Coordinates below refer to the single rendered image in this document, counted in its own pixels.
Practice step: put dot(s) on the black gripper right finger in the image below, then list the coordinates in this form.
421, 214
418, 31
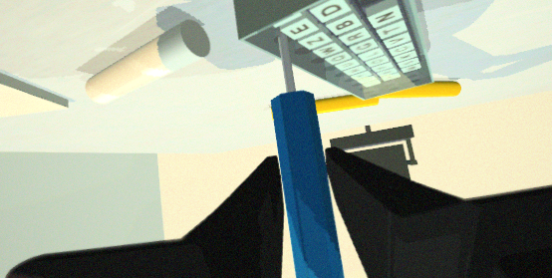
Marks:
401, 228

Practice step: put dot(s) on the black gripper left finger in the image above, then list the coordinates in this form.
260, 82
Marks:
241, 238

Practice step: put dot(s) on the grey keyboard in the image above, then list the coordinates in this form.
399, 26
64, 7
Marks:
367, 48

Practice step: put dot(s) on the blue stylus with grey tip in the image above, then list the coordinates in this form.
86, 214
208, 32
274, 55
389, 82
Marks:
307, 193

